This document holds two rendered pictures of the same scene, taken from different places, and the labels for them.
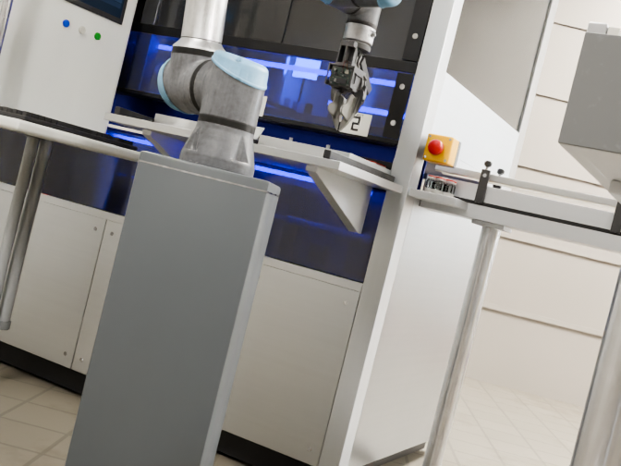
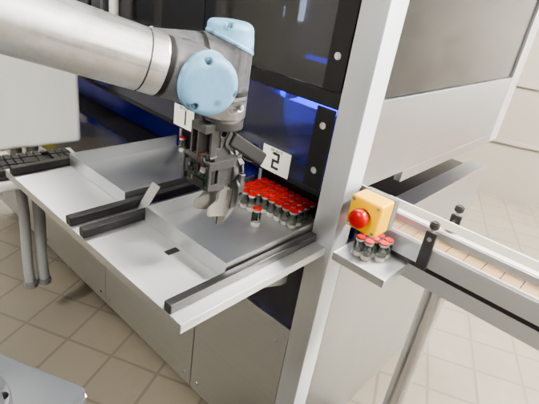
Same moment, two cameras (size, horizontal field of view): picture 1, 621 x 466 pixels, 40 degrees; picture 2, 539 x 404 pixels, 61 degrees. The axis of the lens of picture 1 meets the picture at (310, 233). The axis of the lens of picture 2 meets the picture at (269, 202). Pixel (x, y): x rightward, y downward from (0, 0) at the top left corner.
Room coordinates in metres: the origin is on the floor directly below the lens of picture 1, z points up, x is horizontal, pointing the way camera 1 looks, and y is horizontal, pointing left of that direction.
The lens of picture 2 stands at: (1.40, -0.25, 1.41)
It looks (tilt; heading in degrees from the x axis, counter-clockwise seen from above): 27 degrees down; 11
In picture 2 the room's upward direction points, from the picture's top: 9 degrees clockwise
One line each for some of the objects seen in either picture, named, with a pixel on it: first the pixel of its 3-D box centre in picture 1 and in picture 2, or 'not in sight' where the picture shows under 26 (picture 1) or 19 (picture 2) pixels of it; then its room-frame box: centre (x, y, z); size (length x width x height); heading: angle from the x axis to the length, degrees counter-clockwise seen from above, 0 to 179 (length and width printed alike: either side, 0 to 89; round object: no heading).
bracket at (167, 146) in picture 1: (178, 165); not in sight; (2.42, 0.40, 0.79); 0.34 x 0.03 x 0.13; 153
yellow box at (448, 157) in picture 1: (442, 150); (371, 212); (2.29, -0.28, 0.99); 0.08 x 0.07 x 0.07; 153
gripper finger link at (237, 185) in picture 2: (355, 95); (231, 184); (2.12, -0.03, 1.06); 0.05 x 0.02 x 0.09; 63
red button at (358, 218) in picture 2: (436, 147); (359, 217); (2.25, -0.26, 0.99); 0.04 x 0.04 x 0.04; 63
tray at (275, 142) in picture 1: (331, 161); (241, 217); (2.29, -0.01, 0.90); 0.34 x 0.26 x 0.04; 153
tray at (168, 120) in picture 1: (226, 139); (154, 164); (2.45, 0.29, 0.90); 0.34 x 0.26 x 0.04; 153
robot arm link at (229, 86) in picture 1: (233, 88); not in sight; (1.73, 0.22, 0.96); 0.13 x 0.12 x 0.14; 44
